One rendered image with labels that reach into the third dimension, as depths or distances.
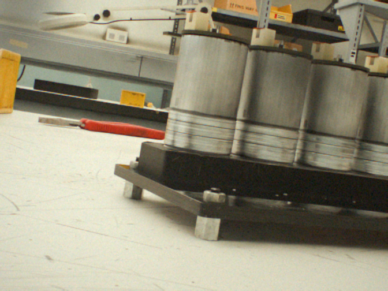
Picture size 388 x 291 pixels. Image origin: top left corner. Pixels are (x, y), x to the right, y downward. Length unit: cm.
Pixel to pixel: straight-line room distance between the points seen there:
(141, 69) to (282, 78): 236
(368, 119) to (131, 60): 233
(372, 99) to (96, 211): 13
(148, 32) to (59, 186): 452
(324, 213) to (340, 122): 6
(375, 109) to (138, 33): 449
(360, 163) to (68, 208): 13
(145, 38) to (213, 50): 453
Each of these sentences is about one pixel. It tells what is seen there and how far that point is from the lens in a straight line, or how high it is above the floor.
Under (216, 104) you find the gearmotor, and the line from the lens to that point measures 22.
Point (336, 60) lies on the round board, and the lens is 26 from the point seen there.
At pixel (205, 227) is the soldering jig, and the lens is 18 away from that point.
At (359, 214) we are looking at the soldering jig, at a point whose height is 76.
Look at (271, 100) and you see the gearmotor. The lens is 24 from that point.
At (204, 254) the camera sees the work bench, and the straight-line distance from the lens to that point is 17.
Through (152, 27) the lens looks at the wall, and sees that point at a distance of 476.
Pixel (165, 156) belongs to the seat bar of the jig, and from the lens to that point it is 21.
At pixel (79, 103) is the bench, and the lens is 260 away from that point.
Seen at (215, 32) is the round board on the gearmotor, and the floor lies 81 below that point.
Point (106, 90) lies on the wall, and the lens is 470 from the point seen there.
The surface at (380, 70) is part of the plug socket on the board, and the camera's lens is 27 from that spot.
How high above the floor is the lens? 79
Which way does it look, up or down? 3 degrees down
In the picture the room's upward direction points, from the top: 10 degrees clockwise
